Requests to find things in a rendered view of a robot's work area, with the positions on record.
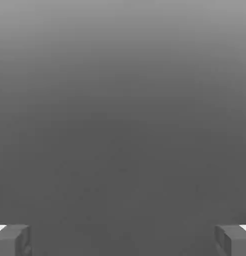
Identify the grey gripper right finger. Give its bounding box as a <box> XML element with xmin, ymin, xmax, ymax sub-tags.
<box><xmin>213</xmin><ymin>224</ymin><xmax>246</xmax><ymax>256</ymax></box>

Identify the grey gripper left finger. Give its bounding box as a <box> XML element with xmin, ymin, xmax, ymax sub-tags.
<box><xmin>0</xmin><ymin>224</ymin><xmax>33</xmax><ymax>256</ymax></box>

